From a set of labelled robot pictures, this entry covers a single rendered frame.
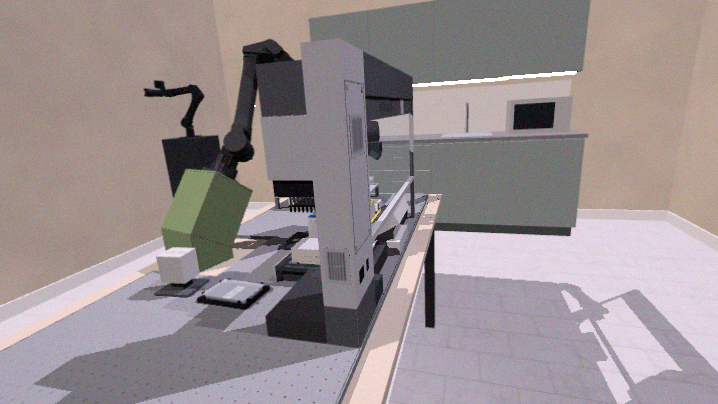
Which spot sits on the white ready button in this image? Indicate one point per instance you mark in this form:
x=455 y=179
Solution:
x=179 y=265

